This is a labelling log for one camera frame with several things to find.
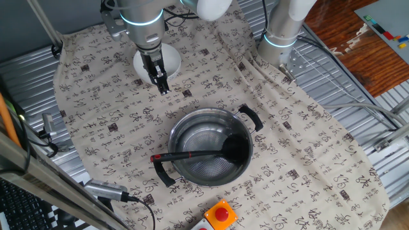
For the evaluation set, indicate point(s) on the blue toy brick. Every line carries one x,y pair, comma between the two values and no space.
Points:
403,39

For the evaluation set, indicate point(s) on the beige calligraphy tablecloth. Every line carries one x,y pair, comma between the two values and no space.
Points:
287,159

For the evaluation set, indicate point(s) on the orange box with red button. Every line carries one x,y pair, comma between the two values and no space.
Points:
221,214

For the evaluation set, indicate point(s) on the brown wooden table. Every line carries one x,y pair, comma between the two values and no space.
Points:
367,64

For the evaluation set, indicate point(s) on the black white marker board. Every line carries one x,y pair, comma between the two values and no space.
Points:
83,223

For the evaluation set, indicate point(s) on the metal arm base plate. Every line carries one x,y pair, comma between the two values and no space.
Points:
295,64

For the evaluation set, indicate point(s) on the camera ball mount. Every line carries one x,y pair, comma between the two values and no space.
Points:
53,149

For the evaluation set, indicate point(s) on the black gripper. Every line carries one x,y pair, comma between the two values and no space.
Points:
152,65

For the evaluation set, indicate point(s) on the black pole clamp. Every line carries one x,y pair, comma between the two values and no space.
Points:
56,51

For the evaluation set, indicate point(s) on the black keyboard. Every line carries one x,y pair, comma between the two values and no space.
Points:
19,211

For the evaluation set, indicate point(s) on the silver ribbed camera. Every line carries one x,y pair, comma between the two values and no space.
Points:
105,189

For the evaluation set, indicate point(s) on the grey board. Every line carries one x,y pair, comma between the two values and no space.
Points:
393,16

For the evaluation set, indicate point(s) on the aluminium bracket bar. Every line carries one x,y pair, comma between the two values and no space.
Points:
401,105
393,135

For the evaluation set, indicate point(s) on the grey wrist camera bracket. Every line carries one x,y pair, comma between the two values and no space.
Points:
112,28

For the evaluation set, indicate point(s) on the black computer mouse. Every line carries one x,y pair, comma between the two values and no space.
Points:
67,218

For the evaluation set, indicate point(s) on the grey box raised red button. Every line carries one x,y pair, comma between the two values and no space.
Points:
203,226

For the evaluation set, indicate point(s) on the orange toy brick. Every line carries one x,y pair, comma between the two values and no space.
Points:
397,38

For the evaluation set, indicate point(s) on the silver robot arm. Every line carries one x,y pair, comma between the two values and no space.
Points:
143,32

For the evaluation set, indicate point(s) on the small grey camera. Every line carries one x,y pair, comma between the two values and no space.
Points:
48,123

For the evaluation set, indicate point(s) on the orange tube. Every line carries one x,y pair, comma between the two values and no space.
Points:
6,121

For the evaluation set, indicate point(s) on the grey metal pole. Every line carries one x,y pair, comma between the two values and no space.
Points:
44,22

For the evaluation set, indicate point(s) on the yellow toy brick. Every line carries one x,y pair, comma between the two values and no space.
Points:
402,45

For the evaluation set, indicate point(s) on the black ladle with red tip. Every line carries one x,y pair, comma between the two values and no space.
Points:
236,148

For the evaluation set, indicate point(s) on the aluminium frame bar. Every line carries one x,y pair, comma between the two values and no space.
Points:
48,188

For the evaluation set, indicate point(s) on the white ceramic bowl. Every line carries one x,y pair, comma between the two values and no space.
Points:
173,60

